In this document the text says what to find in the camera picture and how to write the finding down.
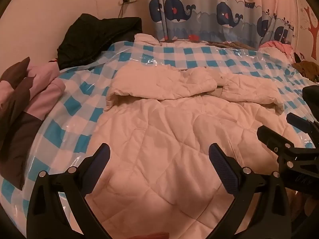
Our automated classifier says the whale print curtain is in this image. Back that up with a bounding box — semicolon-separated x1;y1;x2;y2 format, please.
145;0;299;49

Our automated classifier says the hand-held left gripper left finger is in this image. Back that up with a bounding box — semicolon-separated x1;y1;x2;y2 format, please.
27;143;110;239

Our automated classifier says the wardrobe with tree decal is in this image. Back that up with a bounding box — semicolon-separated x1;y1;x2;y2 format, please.
287;0;319;63

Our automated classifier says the white padded garment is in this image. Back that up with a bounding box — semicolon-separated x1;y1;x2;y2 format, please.
134;33;160;46

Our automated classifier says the pink and brown garment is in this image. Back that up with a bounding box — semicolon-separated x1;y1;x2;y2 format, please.
0;57;66;190

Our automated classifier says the brown plush toy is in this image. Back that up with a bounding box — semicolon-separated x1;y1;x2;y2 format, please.
293;60;319;81

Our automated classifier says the black jacket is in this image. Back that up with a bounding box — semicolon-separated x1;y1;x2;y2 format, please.
57;13;142;69

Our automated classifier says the black garment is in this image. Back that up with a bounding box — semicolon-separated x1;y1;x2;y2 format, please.
302;86;319;120

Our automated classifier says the pink cloth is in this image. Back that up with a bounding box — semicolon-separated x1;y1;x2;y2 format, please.
259;40;293;60

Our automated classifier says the blue checkered bed cover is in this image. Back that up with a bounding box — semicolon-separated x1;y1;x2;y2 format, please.
0;40;319;229

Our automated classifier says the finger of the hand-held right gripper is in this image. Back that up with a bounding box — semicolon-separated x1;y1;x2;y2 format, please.
257;126;295;158
286;113;319;135

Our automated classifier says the white quilted coat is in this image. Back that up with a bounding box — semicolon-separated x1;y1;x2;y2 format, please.
85;61;302;239

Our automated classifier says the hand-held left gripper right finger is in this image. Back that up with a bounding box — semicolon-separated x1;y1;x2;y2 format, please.
209;143;292;239

